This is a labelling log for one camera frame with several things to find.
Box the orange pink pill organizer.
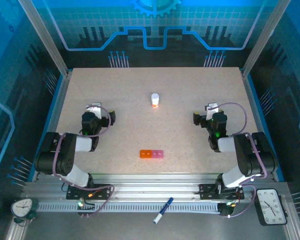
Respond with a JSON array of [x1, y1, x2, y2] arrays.
[[139, 149, 165, 160]]

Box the aluminium front beam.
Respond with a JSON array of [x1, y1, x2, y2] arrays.
[[22, 173, 290, 201]]

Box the black controller module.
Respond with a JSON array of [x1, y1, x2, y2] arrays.
[[76, 197, 96, 218], [218, 201, 237, 218]]

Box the blue white marker pen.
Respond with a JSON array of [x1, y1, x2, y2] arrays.
[[152, 196, 175, 225]]

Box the black rectangular clock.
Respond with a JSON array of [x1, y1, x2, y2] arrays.
[[255, 187, 288, 227]]

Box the round white green clock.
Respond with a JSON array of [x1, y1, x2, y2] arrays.
[[10, 198, 40, 225]]

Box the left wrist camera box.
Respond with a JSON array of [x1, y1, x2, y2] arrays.
[[86, 101, 103, 118]]

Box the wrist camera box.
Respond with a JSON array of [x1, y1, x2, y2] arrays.
[[86, 101, 103, 118], [205, 102, 220, 118]]

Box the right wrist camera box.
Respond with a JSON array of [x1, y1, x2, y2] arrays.
[[205, 102, 220, 118]]

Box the aluminium side rail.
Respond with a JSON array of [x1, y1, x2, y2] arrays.
[[27, 69, 72, 183], [239, 68, 287, 183]]

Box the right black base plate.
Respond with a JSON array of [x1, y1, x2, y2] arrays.
[[198, 183, 245, 200]]

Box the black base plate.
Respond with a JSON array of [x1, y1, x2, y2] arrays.
[[198, 183, 245, 200], [66, 183, 113, 200]]

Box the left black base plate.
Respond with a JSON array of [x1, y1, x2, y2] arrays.
[[66, 183, 113, 200]]

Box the grey slotted cable duct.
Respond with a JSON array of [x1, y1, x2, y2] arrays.
[[36, 201, 222, 214]]

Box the aluminium frame post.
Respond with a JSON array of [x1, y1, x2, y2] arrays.
[[241, 0, 292, 77], [17, 0, 72, 77]]

